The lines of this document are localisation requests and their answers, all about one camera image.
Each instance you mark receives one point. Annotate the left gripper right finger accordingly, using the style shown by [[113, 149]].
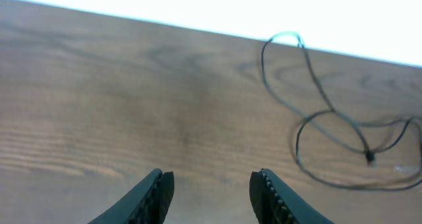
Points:
[[274, 202]]

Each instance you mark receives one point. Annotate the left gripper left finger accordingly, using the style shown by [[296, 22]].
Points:
[[146, 203]]

